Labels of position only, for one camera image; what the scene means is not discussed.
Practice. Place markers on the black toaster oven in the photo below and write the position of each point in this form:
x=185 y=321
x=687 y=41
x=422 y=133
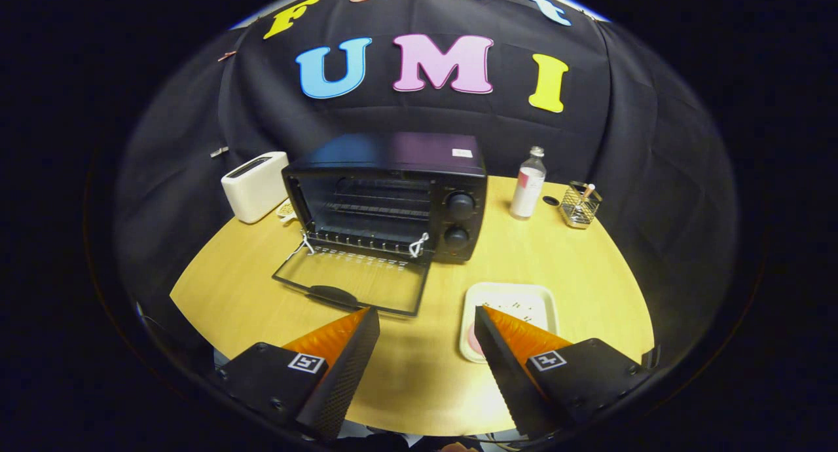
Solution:
x=393 y=152

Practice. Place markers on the pink meat slice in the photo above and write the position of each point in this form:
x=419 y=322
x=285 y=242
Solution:
x=473 y=342

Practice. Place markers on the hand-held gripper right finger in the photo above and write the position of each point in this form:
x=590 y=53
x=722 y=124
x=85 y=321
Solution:
x=504 y=367

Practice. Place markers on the clear plastic bottle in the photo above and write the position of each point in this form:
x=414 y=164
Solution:
x=527 y=190

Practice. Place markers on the wooden stick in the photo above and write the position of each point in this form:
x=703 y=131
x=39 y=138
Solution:
x=588 y=191

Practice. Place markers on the small black round cap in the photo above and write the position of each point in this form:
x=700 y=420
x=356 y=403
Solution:
x=551 y=201

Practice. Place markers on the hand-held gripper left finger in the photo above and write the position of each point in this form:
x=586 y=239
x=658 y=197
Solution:
x=347 y=373

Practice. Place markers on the silver cloth clip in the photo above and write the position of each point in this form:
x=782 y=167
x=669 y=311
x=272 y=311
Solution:
x=219 y=152

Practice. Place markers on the cream food tray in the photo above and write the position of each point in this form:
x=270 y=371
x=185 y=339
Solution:
x=517 y=295

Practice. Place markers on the small snack dish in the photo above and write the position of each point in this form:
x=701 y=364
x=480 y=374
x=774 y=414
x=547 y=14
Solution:
x=286 y=209

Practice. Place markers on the red cloth clip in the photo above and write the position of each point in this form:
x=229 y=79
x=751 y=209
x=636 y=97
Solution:
x=227 y=56

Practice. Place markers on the white slot toaster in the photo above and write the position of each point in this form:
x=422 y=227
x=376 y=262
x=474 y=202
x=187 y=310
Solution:
x=252 y=190

